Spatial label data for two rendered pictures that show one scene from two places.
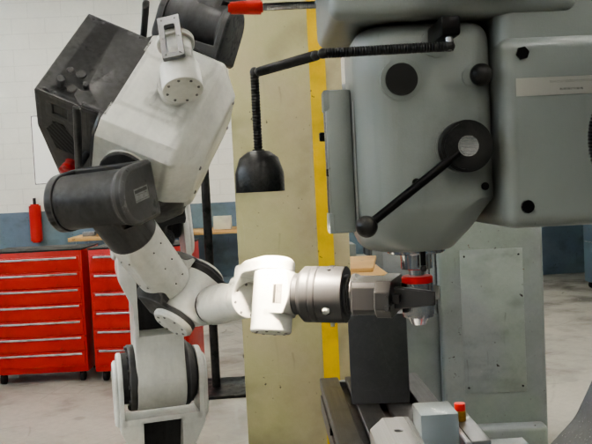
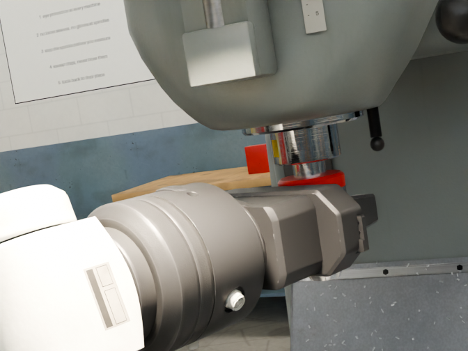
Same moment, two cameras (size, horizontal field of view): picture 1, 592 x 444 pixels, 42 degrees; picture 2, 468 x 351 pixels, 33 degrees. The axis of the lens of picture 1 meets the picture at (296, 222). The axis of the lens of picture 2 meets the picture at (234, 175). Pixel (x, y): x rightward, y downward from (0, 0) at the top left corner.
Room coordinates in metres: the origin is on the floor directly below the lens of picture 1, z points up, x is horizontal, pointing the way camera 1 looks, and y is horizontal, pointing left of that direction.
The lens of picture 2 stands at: (0.95, 0.34, 1.33)
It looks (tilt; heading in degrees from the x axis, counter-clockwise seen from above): 6 degrees down; 296
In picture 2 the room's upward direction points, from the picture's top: 9 degrees counter-clockwise
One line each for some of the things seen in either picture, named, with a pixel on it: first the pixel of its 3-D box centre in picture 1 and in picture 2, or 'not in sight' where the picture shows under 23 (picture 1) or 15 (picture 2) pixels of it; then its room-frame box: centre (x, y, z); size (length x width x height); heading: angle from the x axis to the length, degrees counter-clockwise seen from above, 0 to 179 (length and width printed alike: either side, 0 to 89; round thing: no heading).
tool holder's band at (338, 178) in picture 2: (417, 278); (311, 182); (1.14, -0.18, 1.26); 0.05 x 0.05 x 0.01
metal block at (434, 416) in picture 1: (435, 429); not in sight; (1.05, -0.18, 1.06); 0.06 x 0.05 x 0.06; 2
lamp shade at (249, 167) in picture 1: (259, 170); not in sight; (1.12, 0.05, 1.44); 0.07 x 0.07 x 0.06
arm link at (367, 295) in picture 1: (358, 296); (230, 250); (1.17, -0.09, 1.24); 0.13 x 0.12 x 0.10; 162
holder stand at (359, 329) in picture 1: (376, 344); not in sight; (1.66, -0.16, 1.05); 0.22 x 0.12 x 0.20; 176
